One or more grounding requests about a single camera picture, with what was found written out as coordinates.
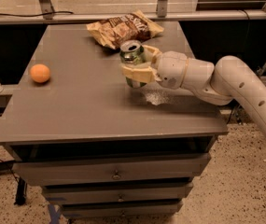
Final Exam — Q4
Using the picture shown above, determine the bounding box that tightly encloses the brown chip bag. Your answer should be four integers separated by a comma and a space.
87, 10, 164, 49

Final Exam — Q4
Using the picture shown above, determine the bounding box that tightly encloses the metal frame rail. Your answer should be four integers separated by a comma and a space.
0, 0, 266, 25

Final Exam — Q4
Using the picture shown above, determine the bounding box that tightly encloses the top drawer knob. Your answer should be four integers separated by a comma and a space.
112, 171, 121, 180

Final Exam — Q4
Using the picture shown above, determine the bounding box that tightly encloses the orange ball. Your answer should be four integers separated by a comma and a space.
30, 64, 50, 83

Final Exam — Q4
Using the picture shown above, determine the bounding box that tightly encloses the grey drawer cabinet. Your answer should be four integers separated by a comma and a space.
0, 25, 227, 218

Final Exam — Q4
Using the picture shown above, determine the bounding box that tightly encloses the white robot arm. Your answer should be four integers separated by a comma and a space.
120, 40, 266, 137

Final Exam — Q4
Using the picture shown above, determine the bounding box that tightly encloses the green soda can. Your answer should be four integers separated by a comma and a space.
119, 39, 147, 89

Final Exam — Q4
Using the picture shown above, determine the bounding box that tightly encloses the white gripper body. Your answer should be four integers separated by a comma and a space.
155, 51, 188, 90

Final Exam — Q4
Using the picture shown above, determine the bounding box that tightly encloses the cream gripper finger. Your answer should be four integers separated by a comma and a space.
121, 63, 157, 83
143, 45, 161, 67

